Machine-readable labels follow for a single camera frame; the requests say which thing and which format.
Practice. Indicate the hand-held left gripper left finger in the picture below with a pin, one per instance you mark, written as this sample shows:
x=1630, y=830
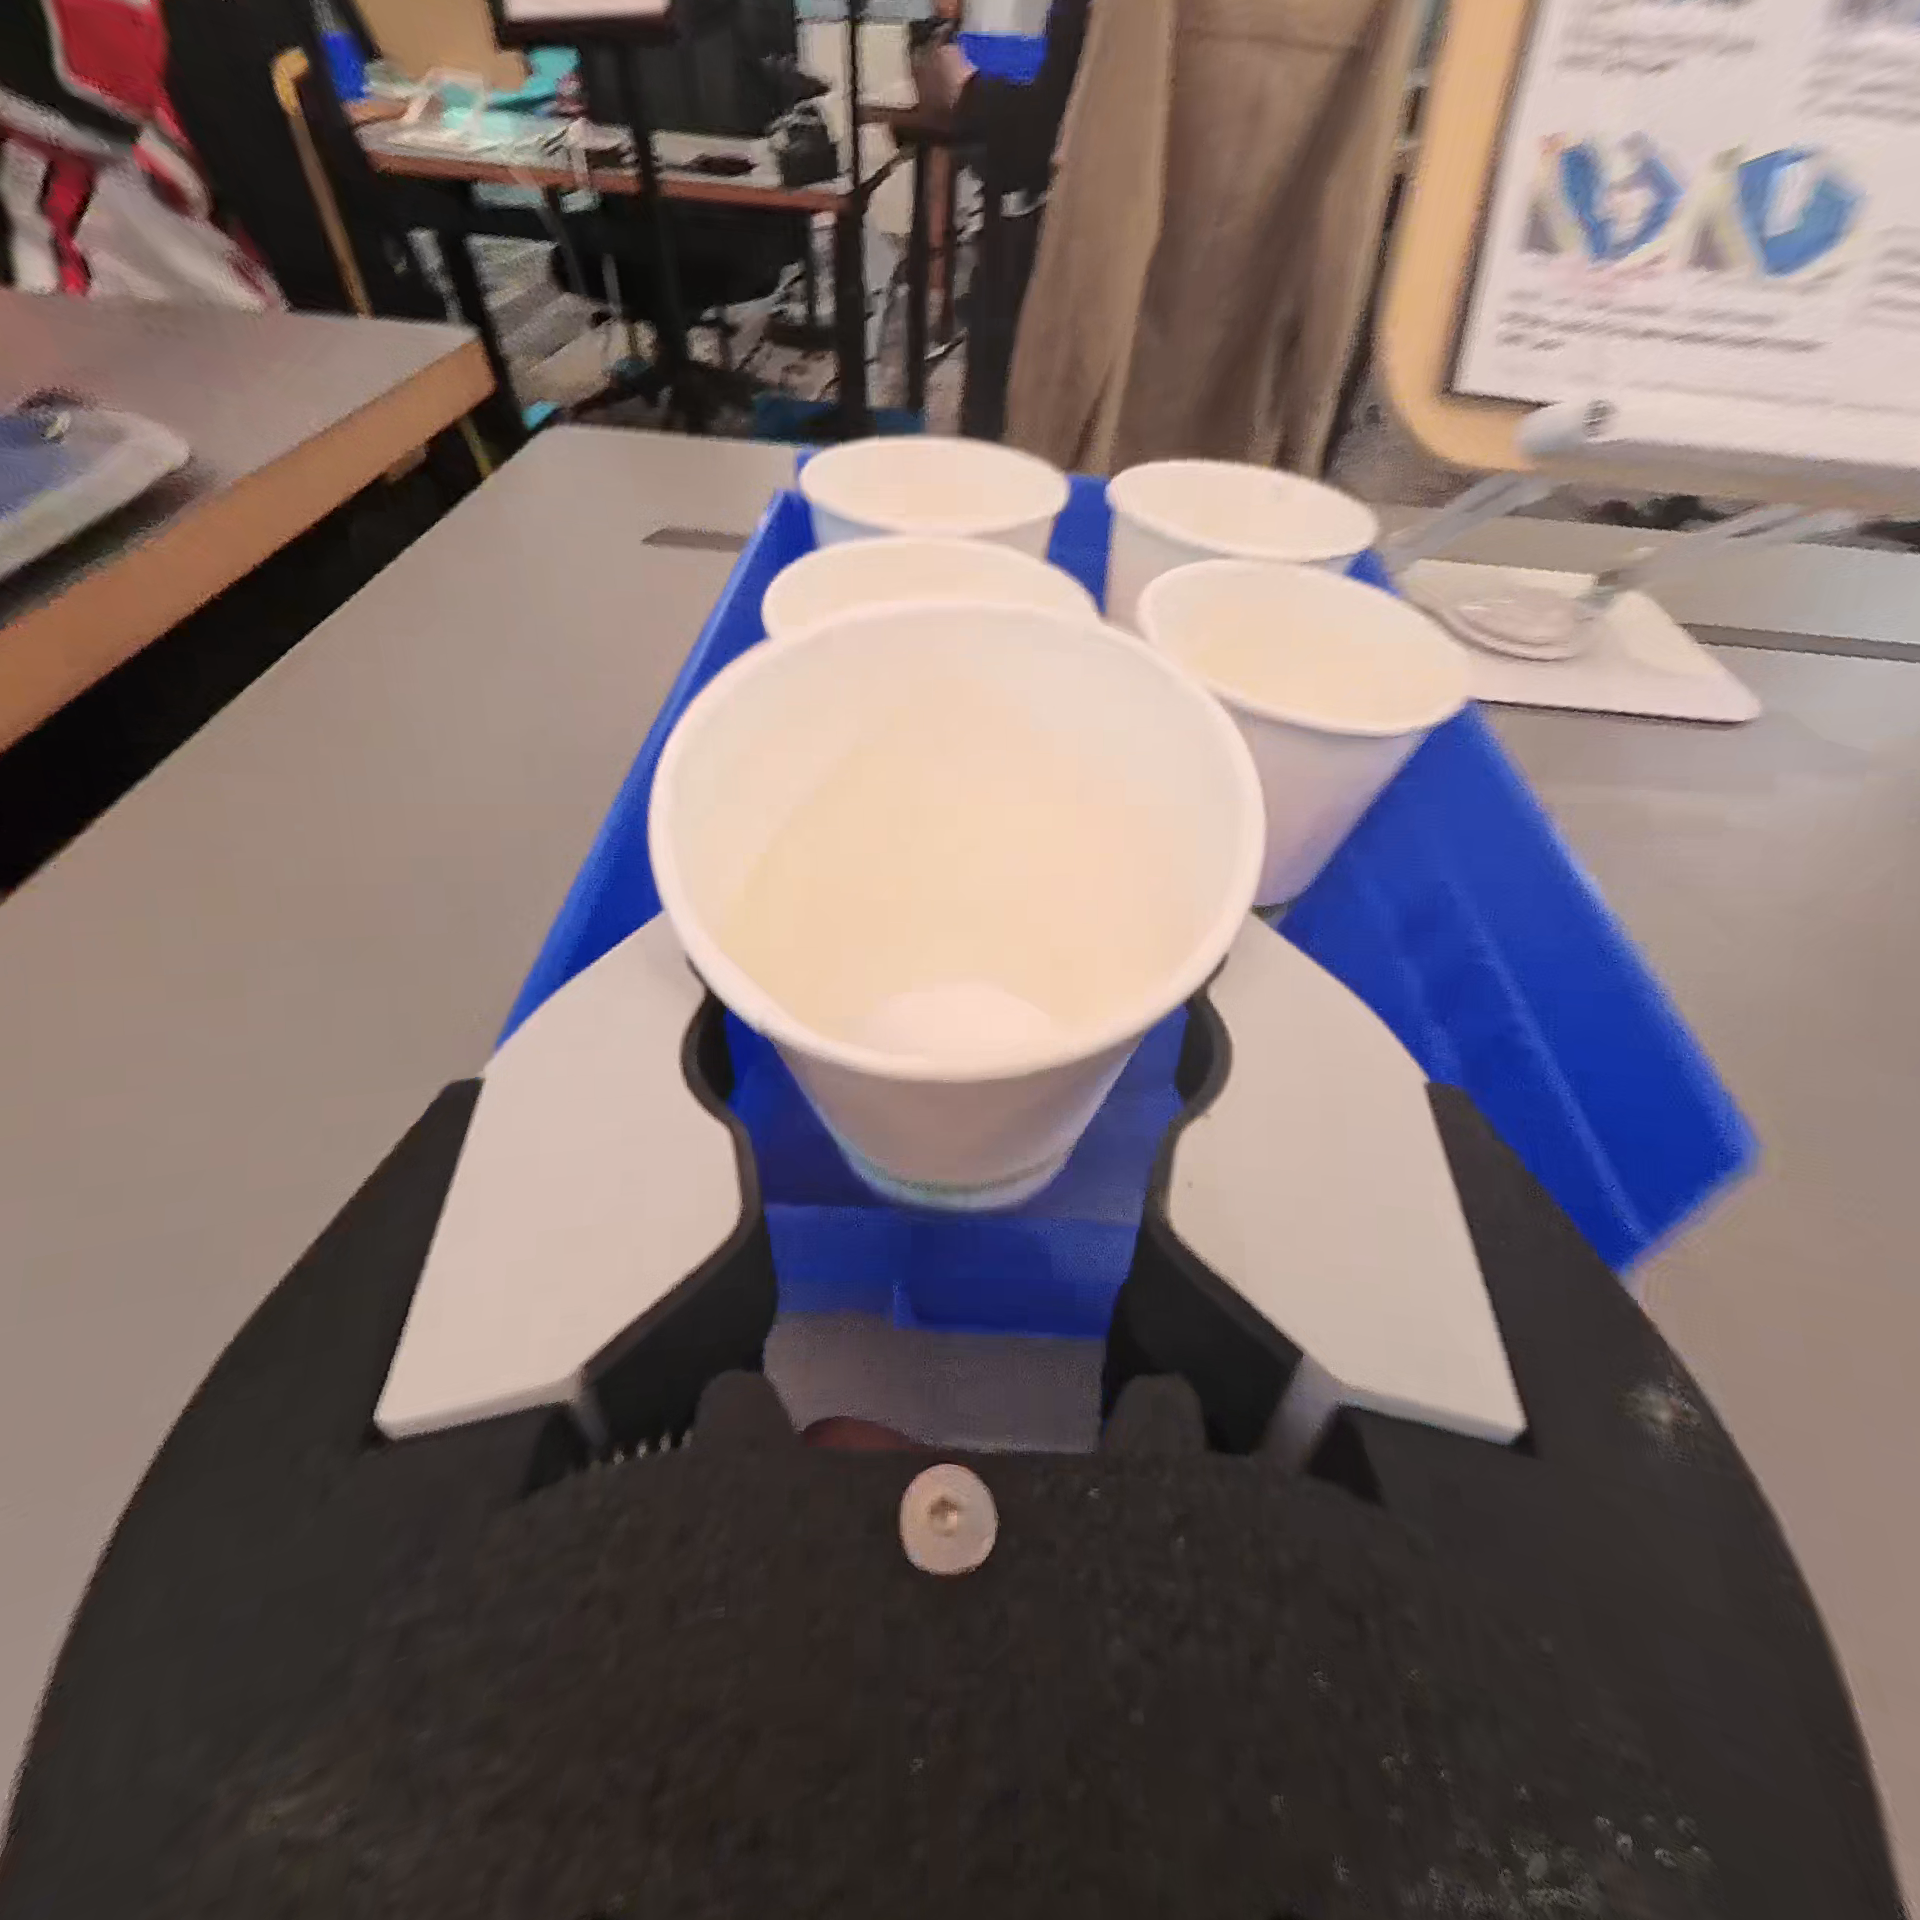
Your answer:
x=584, y=1231

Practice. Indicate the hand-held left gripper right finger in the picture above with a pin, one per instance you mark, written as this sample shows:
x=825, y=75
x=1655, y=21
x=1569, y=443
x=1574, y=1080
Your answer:
x=1335, y=1246

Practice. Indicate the blue plastic bin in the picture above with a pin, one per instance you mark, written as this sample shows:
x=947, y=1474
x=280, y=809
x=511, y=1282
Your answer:
x=1502, y=974

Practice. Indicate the white paper cup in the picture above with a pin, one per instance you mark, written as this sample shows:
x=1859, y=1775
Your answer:
x=930, y=485
x=1244, y=517
x=1305, y=658
x=915, y=576
x=961, y=781

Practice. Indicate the instruction sheet on tablet stand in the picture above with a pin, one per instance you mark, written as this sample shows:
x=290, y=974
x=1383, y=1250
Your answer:
x=1653, y=672

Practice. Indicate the grey flat tray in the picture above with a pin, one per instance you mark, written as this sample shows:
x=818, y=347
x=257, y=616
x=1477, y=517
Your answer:
x=90, y=478

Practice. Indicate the grey side table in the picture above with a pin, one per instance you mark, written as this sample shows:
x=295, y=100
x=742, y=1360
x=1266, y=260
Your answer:
x=223, y=389

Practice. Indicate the printed instruction sheet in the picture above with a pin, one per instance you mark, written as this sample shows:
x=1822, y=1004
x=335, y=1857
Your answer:
x=1724, y=347

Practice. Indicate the beige hanging coat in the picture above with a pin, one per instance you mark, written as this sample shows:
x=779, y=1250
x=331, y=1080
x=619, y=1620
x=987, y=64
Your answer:
x=1199, y=225

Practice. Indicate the dark wooden desk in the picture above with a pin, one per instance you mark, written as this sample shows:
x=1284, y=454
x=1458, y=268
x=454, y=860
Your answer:
x=674, y=188

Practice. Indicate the white red printed garment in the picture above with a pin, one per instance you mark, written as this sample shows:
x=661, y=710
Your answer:
x=90, y=149

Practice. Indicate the blue storage box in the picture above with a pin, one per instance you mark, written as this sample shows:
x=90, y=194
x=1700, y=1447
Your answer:
x=1005, y=58

